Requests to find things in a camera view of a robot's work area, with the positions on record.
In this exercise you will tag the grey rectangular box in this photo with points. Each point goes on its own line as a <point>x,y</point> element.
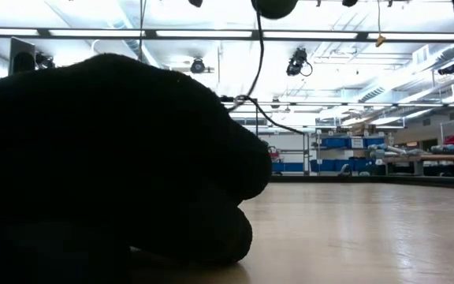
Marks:
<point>22,49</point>

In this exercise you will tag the round black ceiling camera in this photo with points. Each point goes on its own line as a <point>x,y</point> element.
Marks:
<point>197,66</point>

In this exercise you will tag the blue storage bin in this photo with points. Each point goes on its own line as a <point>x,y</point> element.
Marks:
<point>341,163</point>
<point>373,141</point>
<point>334,143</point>
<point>288,166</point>

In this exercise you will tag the metal shelving rack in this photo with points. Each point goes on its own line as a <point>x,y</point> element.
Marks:
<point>318,154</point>

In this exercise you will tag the wooden workbench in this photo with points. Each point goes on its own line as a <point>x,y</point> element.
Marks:
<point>447,158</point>

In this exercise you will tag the black ceiling-mounted device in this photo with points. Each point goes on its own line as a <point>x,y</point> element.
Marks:
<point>446,69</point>

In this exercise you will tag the yellow hanging tag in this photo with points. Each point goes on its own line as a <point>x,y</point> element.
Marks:
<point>380,40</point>

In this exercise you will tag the black overhead camera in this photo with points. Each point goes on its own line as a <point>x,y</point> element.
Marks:
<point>297,61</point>

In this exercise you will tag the grey and black work glove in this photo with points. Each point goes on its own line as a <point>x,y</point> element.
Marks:
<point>93,130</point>

